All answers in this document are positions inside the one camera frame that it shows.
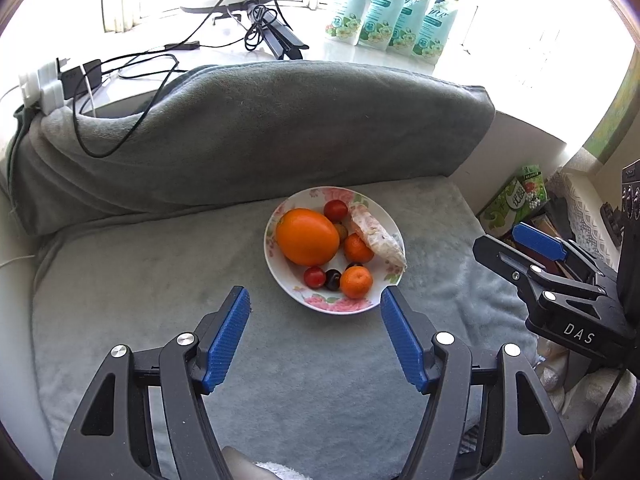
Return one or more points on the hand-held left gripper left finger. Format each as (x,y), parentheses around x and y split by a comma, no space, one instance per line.
(227,340)

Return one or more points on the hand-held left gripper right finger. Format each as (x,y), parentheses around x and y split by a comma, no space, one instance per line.
(402,340)

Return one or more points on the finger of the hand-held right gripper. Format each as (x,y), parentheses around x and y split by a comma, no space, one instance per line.
(537,240)
(500,260)

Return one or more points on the small tangerine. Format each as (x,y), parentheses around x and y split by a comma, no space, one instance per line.
(357,249)
(356,282)

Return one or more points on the floral white bowl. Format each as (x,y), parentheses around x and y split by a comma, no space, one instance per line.
(325,305)

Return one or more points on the dark grape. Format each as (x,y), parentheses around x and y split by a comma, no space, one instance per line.
(332,280)
(354,265)

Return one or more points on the peeled pomelo segment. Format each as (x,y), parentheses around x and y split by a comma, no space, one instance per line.
(377,237)

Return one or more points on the small red cherry tomato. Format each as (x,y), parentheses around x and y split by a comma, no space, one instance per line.
(314,277)

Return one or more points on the brown longan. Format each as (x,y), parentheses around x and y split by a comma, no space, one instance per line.
(342,231)

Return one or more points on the large orange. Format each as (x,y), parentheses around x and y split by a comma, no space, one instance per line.
(307,237)

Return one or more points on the person's right hand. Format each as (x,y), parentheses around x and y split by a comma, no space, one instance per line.
(600,395)

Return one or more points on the person's left hand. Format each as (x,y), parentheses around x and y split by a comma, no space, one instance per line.
(270,472)

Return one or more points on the green printed box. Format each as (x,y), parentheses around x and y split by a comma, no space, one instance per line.
(505,205)

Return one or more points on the green snack packet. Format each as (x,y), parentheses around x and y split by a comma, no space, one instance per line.
(532,185)

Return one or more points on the white lace cloth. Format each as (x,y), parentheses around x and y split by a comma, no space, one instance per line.
(585,200)

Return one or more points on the light grey blanket mat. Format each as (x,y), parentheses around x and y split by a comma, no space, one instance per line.
(300,385)

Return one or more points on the rolled grey blanket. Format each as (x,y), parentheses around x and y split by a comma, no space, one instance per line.
(250,135)

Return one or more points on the floral teal refill pouch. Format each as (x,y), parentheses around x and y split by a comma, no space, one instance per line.
(432,40)
(380,25)
(345,15)
(405,35)

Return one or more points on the black power adapter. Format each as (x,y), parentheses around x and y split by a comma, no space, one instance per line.
(92,70)
(72,80)

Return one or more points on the white power strip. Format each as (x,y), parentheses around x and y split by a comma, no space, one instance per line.
(42,90)

